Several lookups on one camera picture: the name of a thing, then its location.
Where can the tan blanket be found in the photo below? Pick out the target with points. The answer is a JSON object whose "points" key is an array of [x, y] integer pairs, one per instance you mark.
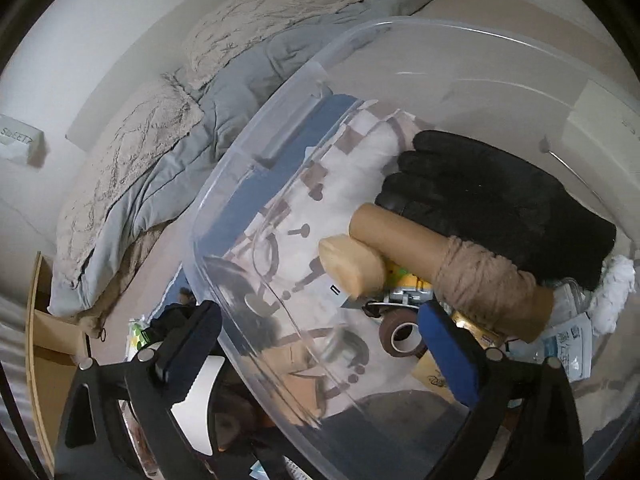
{"points": [[125, 285]]}

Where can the clear plastic bin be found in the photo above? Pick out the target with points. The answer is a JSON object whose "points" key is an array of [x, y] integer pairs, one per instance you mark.
{"points": [[450, 85]]}

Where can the white face mask packet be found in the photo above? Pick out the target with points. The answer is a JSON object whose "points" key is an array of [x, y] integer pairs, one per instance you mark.
{"points": [[570, 345]]}

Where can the white wall tissue box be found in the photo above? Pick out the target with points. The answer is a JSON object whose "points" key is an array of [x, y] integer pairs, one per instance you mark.
{"points": [[20, 140]]}

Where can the white headboard panel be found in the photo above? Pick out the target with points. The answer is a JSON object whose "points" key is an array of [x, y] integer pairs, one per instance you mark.
{"points": [[100, 115]]}

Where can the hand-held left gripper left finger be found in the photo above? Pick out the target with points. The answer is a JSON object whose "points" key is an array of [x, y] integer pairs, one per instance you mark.
{"points": [[195, 345]]}

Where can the grey blue duvet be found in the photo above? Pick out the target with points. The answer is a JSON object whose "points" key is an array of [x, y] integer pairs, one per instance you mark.
{"points": [[235, 95]]}

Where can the black glove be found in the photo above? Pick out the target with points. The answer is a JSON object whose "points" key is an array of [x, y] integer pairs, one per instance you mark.
{"points": [[490, 195]]}

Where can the gold foil packet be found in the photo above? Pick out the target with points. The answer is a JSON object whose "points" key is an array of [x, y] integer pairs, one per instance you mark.
{"points": [[475, 330]]}

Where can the tan printed cardboard box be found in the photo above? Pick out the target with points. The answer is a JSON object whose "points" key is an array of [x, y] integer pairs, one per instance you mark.
{"points": [[440, 375]]}

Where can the yellow green toy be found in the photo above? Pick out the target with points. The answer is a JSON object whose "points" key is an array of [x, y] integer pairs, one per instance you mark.
{"points": [[410, 280]]}

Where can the beige oval wooden block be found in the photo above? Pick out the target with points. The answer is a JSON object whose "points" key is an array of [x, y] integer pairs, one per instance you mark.
{"points": [[350, 265]]}

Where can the cardboard tube with twine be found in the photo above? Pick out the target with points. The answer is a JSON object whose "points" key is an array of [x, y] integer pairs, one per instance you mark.
{"points": [[415, 245]]}

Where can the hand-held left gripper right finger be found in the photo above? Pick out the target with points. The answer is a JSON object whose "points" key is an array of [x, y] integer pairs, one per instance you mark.
{"points": [[450, 355]]}

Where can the light wooden shelf unit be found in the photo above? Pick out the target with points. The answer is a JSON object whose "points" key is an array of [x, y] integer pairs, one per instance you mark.
{"points": [[45, 360]]}

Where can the white tissue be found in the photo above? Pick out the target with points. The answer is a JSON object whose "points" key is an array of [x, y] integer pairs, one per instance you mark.
{"points": [[617, 290]]}

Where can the brown tape roll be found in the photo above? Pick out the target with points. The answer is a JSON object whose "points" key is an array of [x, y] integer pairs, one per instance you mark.
{"points": [[387, 332]]}

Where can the beige textured pillow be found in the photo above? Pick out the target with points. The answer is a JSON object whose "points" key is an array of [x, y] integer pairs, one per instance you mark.
{"points": [[275, 10], [130, 170]]}

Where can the green packet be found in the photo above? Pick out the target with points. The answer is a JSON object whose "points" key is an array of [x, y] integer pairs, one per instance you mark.
{"points": [[136, 335]]}

